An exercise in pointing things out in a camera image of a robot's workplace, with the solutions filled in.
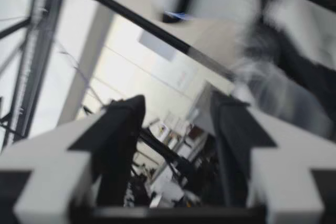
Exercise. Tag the black frame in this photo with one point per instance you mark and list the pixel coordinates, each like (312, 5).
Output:
(136, 22)

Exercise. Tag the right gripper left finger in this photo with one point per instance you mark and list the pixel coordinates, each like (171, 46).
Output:
(52, 155)

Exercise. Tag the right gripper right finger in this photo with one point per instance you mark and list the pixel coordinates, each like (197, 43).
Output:
(288, 155)

